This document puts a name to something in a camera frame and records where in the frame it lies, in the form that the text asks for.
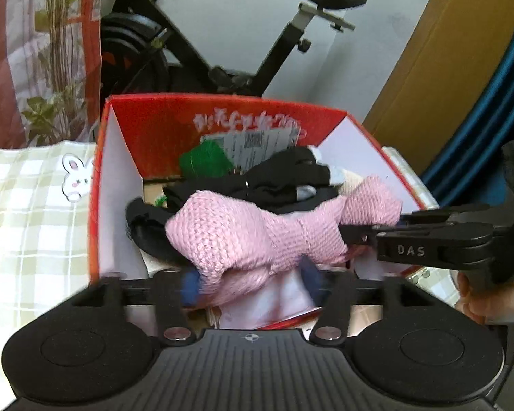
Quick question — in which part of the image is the blue curtain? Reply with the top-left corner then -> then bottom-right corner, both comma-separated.
420,9 -> 514,209

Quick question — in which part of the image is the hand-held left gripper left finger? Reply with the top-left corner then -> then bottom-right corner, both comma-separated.
71,267 -> 207,347

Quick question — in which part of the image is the person's right hand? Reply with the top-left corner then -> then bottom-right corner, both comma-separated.
455,263 -> 506,325

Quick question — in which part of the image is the green checked printed tablecloth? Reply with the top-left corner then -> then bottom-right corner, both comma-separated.
0,139 -> 460,400

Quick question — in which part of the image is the wooden door panel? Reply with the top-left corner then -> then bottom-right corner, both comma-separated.
362,0 -> 514,149

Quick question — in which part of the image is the black garment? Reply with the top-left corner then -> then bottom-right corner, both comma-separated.
163,147 -> 344,215

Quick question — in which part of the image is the red strawberry print cardboard box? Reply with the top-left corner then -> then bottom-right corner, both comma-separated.
88,93 -> 440,331

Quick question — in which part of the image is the black exercise bike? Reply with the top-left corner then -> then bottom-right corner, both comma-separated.
98,0 -> 368,98

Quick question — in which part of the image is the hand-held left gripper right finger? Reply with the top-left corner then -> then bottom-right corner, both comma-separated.
299,254 -> 440,346

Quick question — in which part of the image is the black eye mask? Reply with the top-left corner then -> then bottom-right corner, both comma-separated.
125,196 -> 200,267

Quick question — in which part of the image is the white grey soft cloth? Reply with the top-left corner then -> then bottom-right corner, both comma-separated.
297,146 -> 363,200

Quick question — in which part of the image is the pink printed backdrop cloth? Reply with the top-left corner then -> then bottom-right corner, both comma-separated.
0,0 -> 104,151

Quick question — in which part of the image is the green knitted item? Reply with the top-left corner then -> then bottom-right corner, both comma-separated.
178,140 -> 237,179

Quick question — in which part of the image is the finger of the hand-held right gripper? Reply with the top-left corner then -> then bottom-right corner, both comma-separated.
397,204 -> 504,227
338,223 -> 388,246

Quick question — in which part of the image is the pink knitted cloth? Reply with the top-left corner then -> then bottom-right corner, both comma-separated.
165,175 -> 402,306

